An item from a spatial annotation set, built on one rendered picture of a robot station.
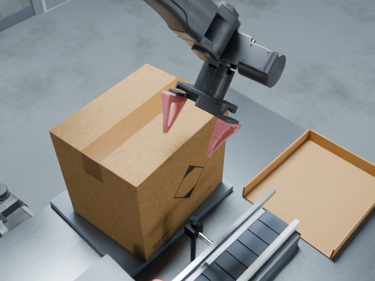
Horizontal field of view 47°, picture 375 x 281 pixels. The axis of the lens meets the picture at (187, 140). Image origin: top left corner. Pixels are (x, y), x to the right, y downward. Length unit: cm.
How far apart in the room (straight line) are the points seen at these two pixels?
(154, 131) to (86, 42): 249
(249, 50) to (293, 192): 55
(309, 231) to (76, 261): 55
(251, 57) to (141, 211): 36
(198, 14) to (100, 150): 35
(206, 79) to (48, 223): 59
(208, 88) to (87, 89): 216
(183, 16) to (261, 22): 293
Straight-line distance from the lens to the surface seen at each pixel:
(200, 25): 64
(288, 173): 120
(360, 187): 122
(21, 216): 193
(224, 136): 76
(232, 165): 120
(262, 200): 96
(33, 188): 234
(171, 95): 76
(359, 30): 362
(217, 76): 73
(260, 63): 69
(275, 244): 96
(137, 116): 90
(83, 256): 105
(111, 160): 82
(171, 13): 61
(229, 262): 96
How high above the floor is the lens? 172
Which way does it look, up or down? 45 degrees down
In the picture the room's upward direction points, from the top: straight up
